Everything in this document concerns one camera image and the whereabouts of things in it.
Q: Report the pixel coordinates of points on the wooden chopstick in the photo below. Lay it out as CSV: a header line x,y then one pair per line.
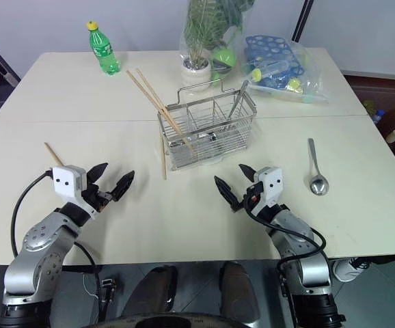
x,y
164,167
54,154
149,86
146,92

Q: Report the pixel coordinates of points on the green plastic soda bottle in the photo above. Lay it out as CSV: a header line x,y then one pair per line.
x,y
103,51

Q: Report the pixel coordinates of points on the silver metal cutlery piece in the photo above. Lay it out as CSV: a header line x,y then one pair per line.
x,y
240,95

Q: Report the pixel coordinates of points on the blue test tube rack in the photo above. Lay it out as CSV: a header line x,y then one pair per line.
x,y
272,44

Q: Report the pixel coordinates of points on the clear bottle with blue cap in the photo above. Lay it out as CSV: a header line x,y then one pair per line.
x,y
378,117

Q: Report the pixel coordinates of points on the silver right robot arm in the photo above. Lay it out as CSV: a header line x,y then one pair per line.
x,y
307,270

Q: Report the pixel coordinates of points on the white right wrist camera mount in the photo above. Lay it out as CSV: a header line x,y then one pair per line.
x,y
271,184

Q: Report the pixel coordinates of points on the dark rounded shape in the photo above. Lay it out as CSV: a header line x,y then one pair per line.
x,y
238,290
156,287

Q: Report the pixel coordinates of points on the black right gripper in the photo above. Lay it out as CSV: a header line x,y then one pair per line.
x,y
252,196

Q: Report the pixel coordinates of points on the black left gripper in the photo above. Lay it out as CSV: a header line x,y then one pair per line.
x,y
96,200

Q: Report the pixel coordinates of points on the white sneaker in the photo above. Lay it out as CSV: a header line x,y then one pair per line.
x,y
349,270

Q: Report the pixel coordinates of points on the clear tube with yellow cap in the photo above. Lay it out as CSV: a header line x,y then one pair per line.
x,y
257,74
295,84

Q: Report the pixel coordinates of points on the clear plastic bag around rack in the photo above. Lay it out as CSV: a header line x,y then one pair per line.
x,y
315,85

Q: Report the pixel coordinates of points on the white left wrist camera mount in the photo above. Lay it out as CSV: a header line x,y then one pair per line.
x,y
66,179

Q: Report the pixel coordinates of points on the beige curved object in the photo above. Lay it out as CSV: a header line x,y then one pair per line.
x,y
394,136

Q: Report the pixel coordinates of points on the green round toy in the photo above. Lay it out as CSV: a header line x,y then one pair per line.
x,y
223,56

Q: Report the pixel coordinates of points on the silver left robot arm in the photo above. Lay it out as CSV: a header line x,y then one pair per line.
x,y
43,259

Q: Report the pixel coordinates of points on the silver metal spoon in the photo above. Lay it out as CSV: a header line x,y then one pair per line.
x,y
319,186

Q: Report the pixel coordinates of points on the green plant in white pot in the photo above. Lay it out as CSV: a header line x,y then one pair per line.
x,y
197,70

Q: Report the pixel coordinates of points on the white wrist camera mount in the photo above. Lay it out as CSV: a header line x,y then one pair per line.
x,y
271,184
66,179

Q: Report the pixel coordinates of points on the clear plastic bag around plant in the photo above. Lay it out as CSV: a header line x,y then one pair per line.
x,y
184,44

